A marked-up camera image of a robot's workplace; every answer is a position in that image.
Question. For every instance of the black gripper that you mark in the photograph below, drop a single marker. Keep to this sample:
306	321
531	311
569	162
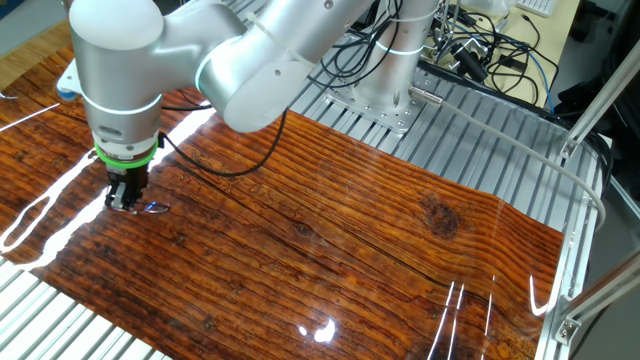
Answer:
131	177

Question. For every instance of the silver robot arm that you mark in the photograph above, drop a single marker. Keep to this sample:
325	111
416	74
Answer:
240	65

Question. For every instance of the glossy wood-grain mat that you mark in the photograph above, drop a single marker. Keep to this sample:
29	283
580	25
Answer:
300	250

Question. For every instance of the black cylindrical device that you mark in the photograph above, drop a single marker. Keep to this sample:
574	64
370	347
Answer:
470	62

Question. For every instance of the white keyboard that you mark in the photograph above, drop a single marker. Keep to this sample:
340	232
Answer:
537	6

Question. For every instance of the black office chair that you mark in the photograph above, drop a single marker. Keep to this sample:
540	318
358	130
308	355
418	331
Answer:
622	100

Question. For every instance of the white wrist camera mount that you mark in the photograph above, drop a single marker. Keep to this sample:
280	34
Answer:
69	82

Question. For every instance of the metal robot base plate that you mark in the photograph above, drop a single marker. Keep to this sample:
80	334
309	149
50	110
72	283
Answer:
395	117

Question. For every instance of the aluminium frame strut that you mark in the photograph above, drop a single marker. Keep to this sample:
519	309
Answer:
600	95
600	295

